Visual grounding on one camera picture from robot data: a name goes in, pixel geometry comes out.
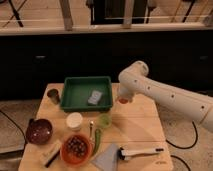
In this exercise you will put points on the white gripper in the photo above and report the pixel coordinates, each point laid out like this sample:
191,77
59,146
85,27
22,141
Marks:
124,93

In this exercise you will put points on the orange apple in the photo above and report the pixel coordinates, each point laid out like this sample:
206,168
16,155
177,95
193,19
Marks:
123,100

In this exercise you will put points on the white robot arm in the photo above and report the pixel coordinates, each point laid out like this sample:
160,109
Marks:
133,80

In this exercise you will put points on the small green cup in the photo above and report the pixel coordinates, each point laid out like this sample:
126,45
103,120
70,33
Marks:
104,121

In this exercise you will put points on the white paper cup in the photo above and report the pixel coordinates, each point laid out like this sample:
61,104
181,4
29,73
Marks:
74,121

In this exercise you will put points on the dark metal cup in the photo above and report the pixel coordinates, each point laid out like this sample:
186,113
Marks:
53,95

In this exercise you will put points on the grey sponge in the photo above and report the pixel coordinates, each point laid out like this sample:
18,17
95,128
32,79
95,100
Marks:
95,97

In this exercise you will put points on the green plastic tray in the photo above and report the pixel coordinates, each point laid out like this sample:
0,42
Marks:
77,91

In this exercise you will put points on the green chili pepper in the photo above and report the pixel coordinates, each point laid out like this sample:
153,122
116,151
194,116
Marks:
97,140

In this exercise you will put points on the metal spoon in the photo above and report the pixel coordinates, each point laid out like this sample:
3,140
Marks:
91,124

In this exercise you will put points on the grey blue cloth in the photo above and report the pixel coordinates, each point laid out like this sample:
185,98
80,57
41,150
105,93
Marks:
108,159

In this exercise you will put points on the orange bowl with nuts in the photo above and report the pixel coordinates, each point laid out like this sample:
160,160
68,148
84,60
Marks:
76,150

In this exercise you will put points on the purple bowl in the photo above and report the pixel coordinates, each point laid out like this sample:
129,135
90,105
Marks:
39,131

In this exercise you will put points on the wooden block brush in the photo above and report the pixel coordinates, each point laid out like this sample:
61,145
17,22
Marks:
51,153

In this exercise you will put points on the white black handled tool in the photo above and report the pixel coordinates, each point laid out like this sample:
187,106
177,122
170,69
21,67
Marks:
126,155

